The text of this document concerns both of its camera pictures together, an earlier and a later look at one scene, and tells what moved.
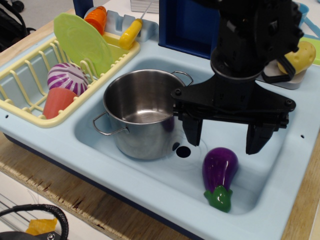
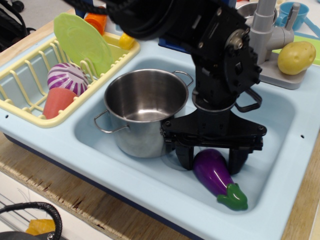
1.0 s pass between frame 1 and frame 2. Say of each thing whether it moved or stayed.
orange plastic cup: stayed
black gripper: moved
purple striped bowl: stayed
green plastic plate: stayed
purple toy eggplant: moved
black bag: stayed
